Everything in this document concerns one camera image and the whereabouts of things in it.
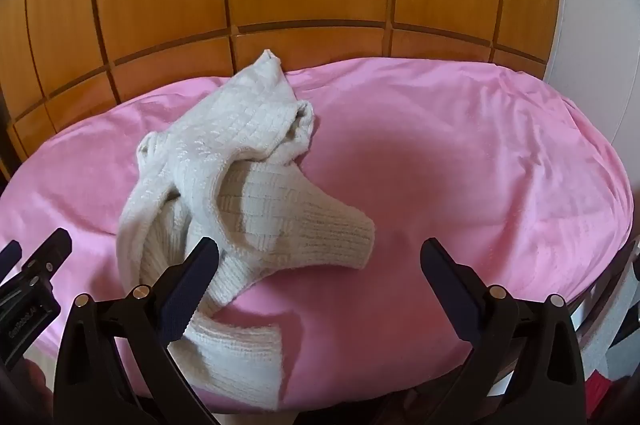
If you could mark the cream knitted sweater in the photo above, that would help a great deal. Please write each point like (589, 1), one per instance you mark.
(250, 205)

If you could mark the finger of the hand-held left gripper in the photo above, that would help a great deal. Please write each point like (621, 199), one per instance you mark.
(50, 252)
(11, 257)

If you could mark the pink bed sheet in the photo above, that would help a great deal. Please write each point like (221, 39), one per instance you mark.
(450, 155)

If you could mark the red cloth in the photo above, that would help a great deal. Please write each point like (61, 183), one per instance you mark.
(600, 387)

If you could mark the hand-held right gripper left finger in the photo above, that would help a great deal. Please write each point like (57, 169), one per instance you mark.
(192, 287)

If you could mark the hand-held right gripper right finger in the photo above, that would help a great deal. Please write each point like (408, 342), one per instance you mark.
(446, 277)

